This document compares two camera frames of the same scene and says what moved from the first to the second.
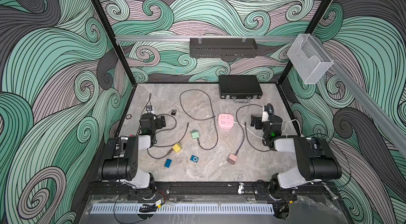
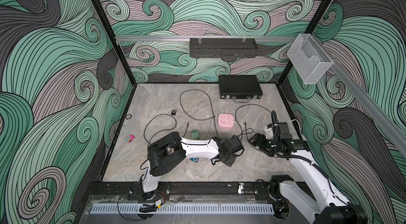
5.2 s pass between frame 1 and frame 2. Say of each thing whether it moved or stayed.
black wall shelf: stayed
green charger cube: stayed
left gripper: moved
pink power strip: stayed
